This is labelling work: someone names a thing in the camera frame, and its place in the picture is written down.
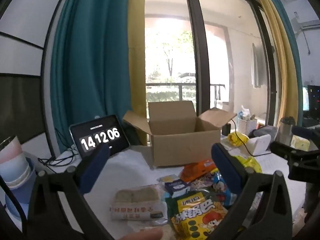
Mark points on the white paper sheets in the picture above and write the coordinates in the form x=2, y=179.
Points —
x=226, y=147

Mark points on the dark sliding door frame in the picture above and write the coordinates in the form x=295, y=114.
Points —
x=271, y=67

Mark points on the dark window frame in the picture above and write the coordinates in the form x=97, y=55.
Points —
x=197, y=42

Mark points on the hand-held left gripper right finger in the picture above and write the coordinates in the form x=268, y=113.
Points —
x=226, y=170

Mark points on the stack of pastel bowls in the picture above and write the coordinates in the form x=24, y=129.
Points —
x=17, y=170

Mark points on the white mesh basket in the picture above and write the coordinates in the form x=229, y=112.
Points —
x=246, y=127

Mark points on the orange snack packet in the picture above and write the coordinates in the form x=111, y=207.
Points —
x=197, y=170

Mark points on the blue cartoon snack packet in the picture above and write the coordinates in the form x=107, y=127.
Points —
x=222, y=192

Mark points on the clear bread packet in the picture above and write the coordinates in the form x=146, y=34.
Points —
x=136, y=197

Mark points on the metal cup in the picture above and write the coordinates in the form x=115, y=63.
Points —
x=285, y=132

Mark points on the yellow curtain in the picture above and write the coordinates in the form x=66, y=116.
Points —
x=136, y=55
x=285, y=62

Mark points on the yellow cartoon snack packet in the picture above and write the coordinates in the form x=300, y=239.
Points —
x=195, y=215

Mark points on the yellow plastic bag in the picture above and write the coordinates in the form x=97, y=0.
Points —
x=237, y=138

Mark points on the balcony railing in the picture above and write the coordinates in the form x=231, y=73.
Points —
x=175, y=84

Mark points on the teal curtain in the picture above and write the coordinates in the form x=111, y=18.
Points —
x=87, y=55
x=297, y=55

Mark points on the black charger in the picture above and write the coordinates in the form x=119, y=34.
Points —
x=226, y=130

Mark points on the cardboard box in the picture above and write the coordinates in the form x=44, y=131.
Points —
x=185, y=145

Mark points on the white air conditioner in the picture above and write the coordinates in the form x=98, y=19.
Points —
x=311, y=25

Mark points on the pale yellow packet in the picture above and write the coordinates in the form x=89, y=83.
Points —
x=300, y=142

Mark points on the white desk device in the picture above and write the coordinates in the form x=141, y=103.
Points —
x=260, y=145

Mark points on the tablet showing clock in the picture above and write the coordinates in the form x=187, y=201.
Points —
x=100, y=137

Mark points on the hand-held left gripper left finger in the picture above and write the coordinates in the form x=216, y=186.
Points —
x=96, y=170

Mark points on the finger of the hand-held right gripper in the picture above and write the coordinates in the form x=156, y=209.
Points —
x=282, y=148
x=301, y=130

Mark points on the grey pouch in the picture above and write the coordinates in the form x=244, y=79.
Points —
x=265, y=131

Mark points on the hanging white towel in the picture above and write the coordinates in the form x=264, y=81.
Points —
x=257, y=67

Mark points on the small blue white packet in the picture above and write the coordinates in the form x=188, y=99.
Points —
x=176, y=186

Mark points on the purple snack packet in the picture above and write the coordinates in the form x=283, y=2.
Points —
x=202, y=181

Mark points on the person's left hand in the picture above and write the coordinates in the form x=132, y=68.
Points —
x=142, y=235

